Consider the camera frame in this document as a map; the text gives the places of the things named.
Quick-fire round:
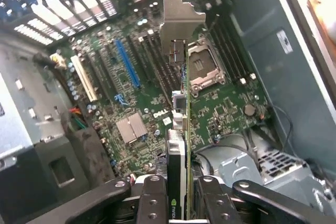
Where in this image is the green motherboard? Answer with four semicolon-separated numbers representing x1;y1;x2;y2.
47;0;271;183

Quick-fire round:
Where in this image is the blue expansion slot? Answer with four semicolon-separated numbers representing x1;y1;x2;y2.
114;39;142;90

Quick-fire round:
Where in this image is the perforated silver drive cage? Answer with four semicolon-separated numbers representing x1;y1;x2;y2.
217;150;336;219

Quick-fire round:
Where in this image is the black plastic fan shroud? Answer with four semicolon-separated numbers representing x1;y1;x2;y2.
34;126;116;204

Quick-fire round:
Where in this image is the black open PC case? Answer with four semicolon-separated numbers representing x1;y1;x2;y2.
0;0;336;224

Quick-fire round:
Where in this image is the grey power supply unit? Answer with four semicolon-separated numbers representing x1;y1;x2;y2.
0;42;66;163

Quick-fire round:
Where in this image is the white expansion slot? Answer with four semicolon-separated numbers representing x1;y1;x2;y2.
70;55;98;103

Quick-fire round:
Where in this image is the RAM slot with black latches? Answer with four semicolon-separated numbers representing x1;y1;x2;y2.
208;20;242;87
217;14;252;83

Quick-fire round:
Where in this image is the black expansion slot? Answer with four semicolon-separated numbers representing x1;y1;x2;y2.
127;35;152;83

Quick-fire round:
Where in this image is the RAM slot with white latches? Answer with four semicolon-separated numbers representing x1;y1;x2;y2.
223;11;257;81
212;16;247;85
146;28;174;83

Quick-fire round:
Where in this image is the silver chipset heatsink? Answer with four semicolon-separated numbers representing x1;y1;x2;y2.
115;112;149;145

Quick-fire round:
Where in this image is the round coin battery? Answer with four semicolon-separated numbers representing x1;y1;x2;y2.
243;103;257;116

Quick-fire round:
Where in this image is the metal CPU socket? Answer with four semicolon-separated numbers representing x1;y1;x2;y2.
186;34;227;98

